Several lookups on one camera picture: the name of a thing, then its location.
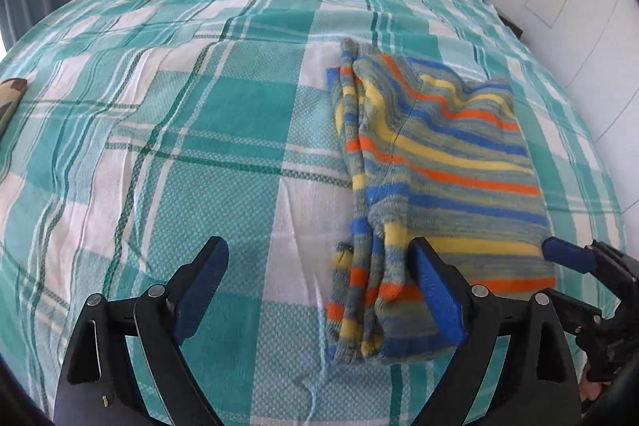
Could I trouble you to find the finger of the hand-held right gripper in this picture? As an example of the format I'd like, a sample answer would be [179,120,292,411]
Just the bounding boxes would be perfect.
[554,290,617,337]
[542,236,639,302]

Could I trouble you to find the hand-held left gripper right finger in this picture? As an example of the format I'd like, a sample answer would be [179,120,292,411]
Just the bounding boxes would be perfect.
[408,237,583,426]

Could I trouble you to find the teal plaid bed blanket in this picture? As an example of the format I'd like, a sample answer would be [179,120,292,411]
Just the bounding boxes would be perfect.
[0,0,622,426]

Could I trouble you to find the patterned pillow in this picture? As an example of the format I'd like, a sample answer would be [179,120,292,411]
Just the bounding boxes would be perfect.
[0,77,28,137]

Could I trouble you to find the striped knit sweater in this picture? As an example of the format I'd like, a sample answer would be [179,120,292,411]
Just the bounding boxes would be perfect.
[324,38,557,364]

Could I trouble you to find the person's right hand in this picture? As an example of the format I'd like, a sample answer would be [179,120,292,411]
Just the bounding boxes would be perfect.
[580,380,609,403]

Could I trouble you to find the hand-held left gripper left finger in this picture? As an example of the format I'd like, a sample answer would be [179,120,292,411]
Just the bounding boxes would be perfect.
[52,236,230,426]

